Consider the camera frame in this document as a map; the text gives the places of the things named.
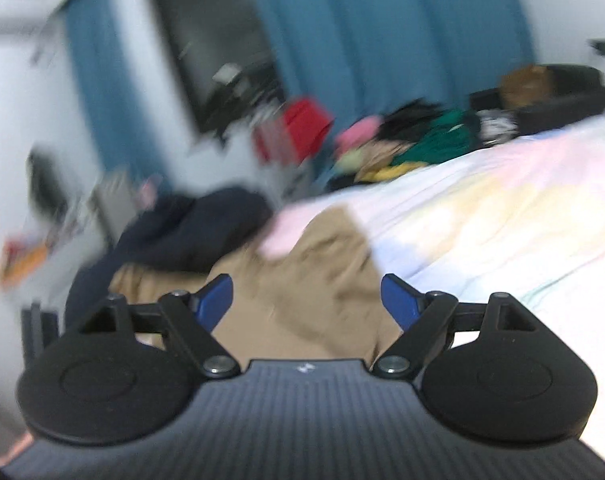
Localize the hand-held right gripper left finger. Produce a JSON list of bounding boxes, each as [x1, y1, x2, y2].
[[78, 274, 242, 379]]

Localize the dark navy garment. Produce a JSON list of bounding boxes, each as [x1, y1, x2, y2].
[[65, 187, 278, 331]]

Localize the brown bag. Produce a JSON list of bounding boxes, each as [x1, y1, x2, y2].
[[499, 65, 553, 109]]

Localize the dark window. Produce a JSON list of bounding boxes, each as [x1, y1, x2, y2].
[[147, 0, 288, 133]]

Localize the pile of colourful clothes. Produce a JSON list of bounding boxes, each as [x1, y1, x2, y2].
[[325, 100, 521, 192]]

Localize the pink cloth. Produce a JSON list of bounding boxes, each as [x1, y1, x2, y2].
[[259, 203, 336, 261]]

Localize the orange box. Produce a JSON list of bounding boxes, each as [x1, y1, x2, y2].
[[0, 240, 50, 286]]

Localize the pastel bed sheet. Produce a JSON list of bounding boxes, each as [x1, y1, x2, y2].
[[287, 110, 605, 466]]

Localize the tan pants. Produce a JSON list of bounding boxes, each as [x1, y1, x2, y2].
[[108, 206, 403, 361]]

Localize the red box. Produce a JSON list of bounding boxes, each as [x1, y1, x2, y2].
[[254, 97, 335, 166]]

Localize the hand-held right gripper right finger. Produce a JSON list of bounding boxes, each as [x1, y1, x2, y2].
[[373, 274, 538, 380]]

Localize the blue curtain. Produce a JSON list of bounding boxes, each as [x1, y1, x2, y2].
[[65, 0, 536, 196]]

